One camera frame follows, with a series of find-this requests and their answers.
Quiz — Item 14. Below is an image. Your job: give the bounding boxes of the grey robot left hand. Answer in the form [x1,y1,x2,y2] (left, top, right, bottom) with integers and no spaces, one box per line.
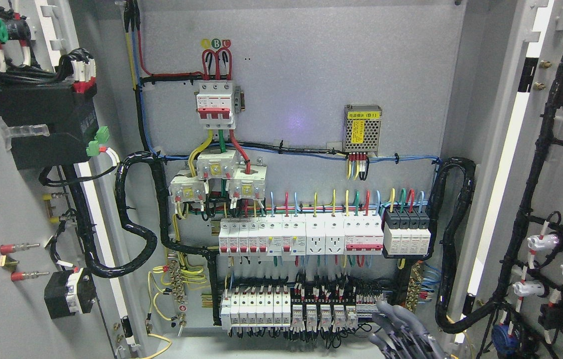
[369,300,451,359]

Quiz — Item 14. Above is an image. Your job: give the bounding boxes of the grey cabinet door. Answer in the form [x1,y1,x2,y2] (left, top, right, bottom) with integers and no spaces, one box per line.
[427,0,563,359]
[0,0,159,359]

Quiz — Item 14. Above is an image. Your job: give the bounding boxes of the brass busbar right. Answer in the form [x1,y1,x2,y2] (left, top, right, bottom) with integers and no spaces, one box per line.
[403,261,422,313]

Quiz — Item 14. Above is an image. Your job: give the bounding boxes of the black white surge protector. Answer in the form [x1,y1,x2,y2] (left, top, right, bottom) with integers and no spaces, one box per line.
[382,210,432,260]

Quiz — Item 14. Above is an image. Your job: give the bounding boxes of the white socket breaker row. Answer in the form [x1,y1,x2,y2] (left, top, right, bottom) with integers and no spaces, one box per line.
[218,213,384,258]

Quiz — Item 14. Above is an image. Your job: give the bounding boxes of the lower relay terminal row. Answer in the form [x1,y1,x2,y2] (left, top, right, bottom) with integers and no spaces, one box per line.
[220,283,390,336]

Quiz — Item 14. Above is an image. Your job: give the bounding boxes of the perforated metal power supply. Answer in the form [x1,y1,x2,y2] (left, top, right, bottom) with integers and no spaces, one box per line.
[343,104,382,153]

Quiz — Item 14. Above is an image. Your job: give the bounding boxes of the white current transformers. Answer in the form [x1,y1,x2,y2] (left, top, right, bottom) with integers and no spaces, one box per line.
[169,150,267,213]

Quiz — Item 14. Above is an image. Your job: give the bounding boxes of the brass ground busbar left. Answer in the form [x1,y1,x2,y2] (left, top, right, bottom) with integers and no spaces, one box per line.
[167,251,188,331]

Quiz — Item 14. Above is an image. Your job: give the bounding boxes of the red white main breaker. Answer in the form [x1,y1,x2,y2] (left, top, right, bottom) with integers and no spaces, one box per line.
[196,80,245,130]

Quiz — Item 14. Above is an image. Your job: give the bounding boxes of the yellow terminal connector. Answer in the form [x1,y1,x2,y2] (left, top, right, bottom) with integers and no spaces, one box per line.
[42,192,72,224]

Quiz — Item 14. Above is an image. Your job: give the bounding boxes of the red terminal connector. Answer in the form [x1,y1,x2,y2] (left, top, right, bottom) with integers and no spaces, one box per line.
[0,242,50,282]

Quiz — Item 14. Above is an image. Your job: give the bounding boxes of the black digital power meter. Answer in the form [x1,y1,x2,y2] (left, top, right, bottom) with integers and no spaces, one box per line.
[0,80,99,170]

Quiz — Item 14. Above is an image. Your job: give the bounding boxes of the black right cable conduit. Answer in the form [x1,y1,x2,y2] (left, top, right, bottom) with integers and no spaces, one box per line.
[431,157,504,335]

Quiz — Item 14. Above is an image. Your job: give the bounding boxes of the black cable conduit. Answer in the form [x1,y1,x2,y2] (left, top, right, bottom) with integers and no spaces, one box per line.
[77,151,220,279]
[431,157,504,335]

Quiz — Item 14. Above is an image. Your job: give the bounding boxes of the white rotary selector switch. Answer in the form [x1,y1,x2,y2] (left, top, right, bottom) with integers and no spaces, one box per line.
[44,268,96,320]

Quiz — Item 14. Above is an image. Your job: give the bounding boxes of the black left cable conduit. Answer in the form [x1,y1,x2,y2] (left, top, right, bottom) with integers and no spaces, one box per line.
[77,151,220,279]

